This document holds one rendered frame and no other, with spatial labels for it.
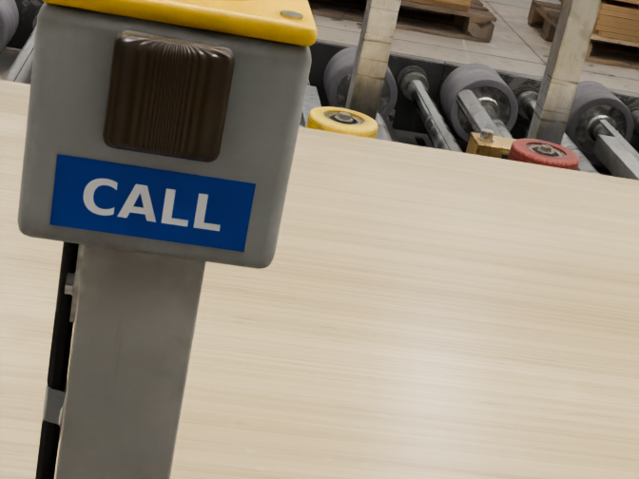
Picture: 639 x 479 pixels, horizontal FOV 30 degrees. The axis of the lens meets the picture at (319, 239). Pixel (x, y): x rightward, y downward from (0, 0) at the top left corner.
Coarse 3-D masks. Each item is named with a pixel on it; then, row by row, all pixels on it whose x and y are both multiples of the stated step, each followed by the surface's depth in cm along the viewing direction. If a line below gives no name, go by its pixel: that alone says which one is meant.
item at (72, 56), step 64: (64, 0) 29; (128, 0) 30; (192, 0) 30; (256, 0) 32; (64, 64) 30; (256, 64) 30; (64, 128) 31; (256, 128) 31; (256, 192) 32; (192, 256) 32; (256, 256) 32
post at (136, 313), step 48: (96, 288) 34; (144, 288) 35; (192, 288) 35; (96, 336) 35; (144, 336) 35; (192, 336) 35; (48, 384) 37; (96, 384) 36; (144, 384) 36; (48, 432) 38; (96, 432) 36; (144, 432) 36
